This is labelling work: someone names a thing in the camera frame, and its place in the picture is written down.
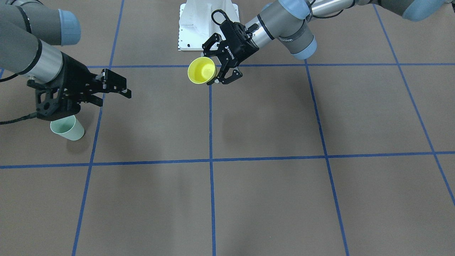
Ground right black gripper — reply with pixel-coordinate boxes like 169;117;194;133
27;53;132;121

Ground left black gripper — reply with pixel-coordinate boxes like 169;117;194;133
202;20;259;85

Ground yellow plastic cup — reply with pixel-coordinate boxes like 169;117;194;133
187;57;218;84

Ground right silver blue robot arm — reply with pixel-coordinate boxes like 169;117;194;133
1;0;132;125

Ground green plastic cup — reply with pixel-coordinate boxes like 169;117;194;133
50;115;85;141

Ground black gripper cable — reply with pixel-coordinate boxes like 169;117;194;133
212;10;235;27

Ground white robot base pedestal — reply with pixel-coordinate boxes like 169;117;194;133
178;0;240;51

